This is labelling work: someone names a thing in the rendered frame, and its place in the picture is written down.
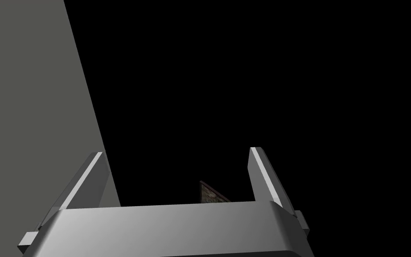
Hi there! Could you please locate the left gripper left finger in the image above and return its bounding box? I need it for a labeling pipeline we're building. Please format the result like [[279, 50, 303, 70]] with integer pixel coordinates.
[[17, 151, 111, 254]]

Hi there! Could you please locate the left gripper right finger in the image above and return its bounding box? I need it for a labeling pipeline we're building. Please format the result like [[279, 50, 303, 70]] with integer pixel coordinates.
[[247, 146, 310, 237]]

